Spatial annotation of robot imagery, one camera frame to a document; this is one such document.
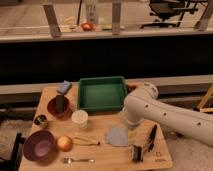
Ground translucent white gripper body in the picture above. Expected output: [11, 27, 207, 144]
[120, 108, 143, 136]

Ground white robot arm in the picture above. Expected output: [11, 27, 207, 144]
[121, 82, 213, 147]

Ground green plastic tray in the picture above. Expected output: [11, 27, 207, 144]
[77, 76, 127, 112]

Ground white paper cup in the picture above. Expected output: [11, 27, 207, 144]
[71, 110, 88, 129]

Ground yellow tongs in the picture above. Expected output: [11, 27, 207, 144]
[73, 136, 100, 146]

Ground dark block in bowl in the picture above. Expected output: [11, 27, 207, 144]
[56, 95, 65, 113]

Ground blue sponge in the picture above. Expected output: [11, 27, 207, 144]
[57, 80, 72, 94]

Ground yellow onion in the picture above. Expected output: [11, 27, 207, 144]
[56, 136, 72, 152]

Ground brown bowl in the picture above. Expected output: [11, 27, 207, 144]
[47, 95, 70, 119]

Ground silver fork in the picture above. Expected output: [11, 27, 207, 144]
[62, 158, 95, 164]

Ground small dark tin can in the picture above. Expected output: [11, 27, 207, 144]
[34, 115, 48, 129]

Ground purple bowl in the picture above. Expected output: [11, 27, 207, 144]
[23, 130, 55, 161]

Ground red apple in background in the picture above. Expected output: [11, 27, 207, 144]
[81, 22, 94, 31]

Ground black office chair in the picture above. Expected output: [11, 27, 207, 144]
[142, 0, 198, 28]

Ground black chair at left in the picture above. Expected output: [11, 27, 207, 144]
[0, 133, 25, 171]

